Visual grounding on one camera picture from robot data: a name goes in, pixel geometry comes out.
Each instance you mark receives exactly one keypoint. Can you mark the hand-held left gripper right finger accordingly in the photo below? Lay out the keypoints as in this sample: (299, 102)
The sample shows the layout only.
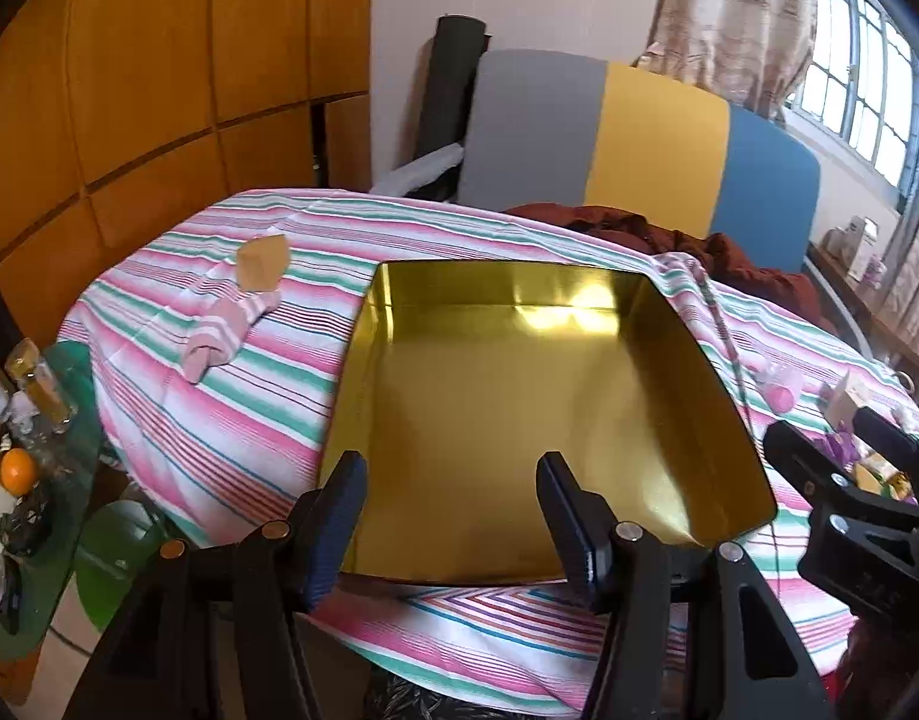
(572, 532)

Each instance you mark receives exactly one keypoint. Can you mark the purple wrapper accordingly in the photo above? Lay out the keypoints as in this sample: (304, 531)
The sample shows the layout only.
(838, 444)

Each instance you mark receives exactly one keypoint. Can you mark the grey yellow blue headboard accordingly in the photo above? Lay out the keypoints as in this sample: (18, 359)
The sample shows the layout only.
(654, 142)

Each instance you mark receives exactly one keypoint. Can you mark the wooden desk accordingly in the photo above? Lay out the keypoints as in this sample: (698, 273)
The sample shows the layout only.
(879, 322)

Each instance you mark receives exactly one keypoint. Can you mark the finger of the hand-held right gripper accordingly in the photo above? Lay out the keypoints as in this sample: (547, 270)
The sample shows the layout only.
(894, 442)
(812, 465)

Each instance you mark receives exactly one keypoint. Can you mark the glass bottle yellow liquid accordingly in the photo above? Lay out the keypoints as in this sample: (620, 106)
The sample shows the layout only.
(43, 386)

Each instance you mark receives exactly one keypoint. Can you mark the small white carton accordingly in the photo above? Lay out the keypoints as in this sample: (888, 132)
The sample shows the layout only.
(837, 241)

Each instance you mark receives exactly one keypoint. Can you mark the tan cardboard piece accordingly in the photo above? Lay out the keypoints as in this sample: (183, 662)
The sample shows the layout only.
(260, 262)

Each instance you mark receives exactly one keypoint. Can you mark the pink striped sock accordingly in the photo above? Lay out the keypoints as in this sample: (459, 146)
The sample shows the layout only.
(219, 326)

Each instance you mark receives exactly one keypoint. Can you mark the wooden wardrobe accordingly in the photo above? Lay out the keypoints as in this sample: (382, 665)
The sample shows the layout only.
(144, 75)

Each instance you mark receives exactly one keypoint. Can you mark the green glass side table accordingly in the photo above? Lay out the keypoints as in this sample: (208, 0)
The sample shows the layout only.
(76, 420)

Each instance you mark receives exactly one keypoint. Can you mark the tall white carton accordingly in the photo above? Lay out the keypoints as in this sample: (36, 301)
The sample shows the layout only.
(858, 244)

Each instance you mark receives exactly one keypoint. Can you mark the pink green striped bed sheet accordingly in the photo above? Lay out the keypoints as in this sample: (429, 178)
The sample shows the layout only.
(204, 405)

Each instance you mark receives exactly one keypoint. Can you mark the green plastic stool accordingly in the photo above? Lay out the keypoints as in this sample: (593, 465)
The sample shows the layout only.
(118, 562)

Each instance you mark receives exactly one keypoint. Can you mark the gold-lined metal tin box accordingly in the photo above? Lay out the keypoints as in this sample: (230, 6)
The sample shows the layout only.
(519, 405)

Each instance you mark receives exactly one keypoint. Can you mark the white wrapped bar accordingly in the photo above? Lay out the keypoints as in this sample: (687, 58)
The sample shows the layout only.
(422, 169)

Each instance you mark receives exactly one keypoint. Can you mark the grey bed rail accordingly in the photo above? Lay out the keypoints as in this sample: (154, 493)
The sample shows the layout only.
(842, 300)

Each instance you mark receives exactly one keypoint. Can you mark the pink small bottle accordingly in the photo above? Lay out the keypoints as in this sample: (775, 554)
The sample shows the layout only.
(778, 390)

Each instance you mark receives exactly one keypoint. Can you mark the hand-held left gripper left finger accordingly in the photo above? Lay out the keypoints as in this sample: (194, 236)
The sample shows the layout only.
(339, 525)

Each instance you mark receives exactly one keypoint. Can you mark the grid pane window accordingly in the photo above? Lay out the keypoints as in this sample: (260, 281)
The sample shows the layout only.
(864, 67)

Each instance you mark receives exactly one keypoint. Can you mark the orange fruit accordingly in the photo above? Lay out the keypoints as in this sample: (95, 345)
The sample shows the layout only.
(19, 471)

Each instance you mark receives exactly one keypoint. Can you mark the black rolled mat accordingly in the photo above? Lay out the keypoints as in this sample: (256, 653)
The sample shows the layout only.
(448, 82)

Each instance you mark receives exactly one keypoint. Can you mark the small purple box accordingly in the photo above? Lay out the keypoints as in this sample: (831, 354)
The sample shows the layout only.
(876, 270)

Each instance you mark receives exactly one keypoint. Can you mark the red-brown cloth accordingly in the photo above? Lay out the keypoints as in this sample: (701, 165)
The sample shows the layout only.
(729, 255)

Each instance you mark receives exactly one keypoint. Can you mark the small white paper box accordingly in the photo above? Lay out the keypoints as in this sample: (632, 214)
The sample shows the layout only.
(846, 399)

